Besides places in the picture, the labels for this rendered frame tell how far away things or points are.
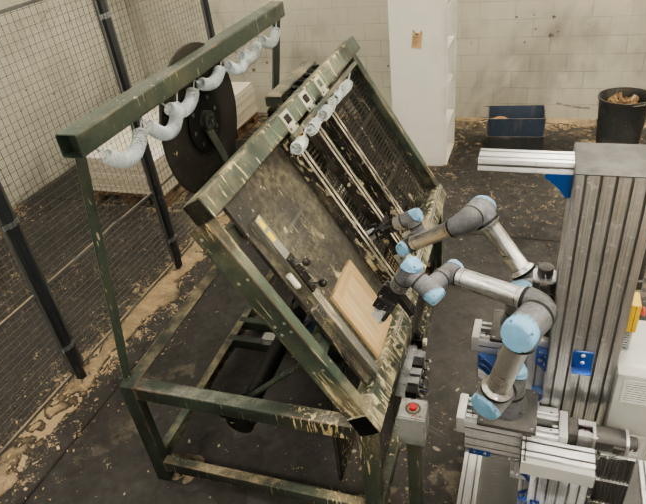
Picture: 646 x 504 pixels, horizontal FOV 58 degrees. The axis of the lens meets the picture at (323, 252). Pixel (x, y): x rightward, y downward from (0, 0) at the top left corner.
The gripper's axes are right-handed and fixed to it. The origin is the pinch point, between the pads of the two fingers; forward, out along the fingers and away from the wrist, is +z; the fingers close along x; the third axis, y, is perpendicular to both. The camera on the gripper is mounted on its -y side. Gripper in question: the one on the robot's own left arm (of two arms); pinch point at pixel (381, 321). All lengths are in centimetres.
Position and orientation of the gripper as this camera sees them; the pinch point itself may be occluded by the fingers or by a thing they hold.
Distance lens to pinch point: 242.1
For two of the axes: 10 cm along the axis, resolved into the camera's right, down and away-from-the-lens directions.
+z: -3.4, 6.8, 6.5
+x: -3.5, 5.5, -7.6
